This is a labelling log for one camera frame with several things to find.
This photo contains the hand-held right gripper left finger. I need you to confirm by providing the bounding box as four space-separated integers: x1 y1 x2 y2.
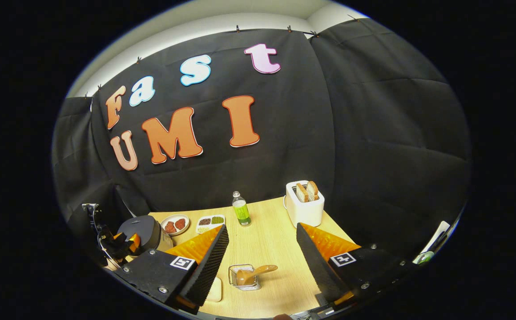
113 224 230 314

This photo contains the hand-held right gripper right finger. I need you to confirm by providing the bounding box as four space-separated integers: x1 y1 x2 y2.
296 222 419 307

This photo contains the black and silver rice cooker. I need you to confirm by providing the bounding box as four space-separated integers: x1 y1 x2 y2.
117 215 174 256

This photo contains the metal wire chopstick holder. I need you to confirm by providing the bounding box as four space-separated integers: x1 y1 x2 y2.
228 264 263 291

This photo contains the wooden spoon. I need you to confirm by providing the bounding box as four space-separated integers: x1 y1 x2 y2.
236 265 278 286

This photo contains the white divided dish of beans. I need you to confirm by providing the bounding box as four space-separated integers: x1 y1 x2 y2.
195 215 226 234

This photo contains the round white plate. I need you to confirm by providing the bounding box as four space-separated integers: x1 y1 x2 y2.
160 214 190 236

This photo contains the white toaster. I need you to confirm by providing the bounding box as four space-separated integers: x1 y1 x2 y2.
283 180 325 228

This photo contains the green drink bottle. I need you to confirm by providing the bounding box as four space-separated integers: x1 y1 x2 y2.
232 191 252 227

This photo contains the black backdrop cloth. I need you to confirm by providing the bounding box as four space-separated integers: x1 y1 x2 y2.
51 18 472 263

